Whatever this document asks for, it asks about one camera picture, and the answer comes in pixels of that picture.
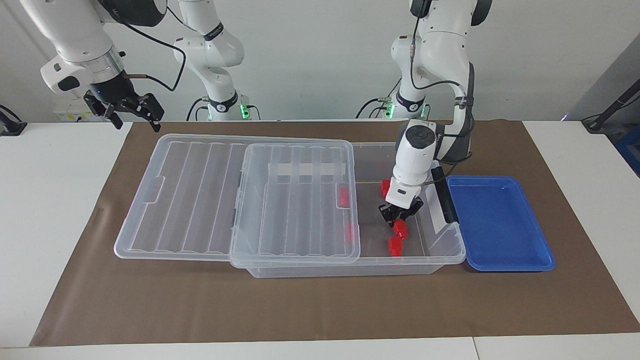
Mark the clear ribbed plastic lid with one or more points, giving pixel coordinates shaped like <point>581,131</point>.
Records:
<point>190,200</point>

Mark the white tape strip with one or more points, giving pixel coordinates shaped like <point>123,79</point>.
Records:
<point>307,169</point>

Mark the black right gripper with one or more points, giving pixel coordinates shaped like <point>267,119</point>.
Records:
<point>117,95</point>

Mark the white paper label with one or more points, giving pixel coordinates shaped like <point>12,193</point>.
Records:
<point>439,217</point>

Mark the black stand leg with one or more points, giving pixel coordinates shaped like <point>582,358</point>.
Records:
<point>607,112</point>

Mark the blue crate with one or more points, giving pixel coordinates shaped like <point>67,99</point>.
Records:
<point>631,150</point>

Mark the clear plastic storage box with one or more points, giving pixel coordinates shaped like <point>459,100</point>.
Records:
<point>350,271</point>

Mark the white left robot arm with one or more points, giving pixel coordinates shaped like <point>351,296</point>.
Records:
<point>435,55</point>

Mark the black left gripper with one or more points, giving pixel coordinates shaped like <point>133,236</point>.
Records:
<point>400,209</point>

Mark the white power socket box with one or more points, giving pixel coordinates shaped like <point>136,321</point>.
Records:
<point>67,112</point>

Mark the black table clamp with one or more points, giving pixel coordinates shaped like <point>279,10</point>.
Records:
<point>12,127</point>

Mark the blue plastic tray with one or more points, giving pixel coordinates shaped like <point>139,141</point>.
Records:
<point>495,225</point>

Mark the red block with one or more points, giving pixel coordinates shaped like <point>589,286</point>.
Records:
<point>344,197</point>
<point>384,189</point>
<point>401,231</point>
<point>351,231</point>
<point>396,246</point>

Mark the brown paper mat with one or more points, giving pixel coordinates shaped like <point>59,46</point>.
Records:
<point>150,300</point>

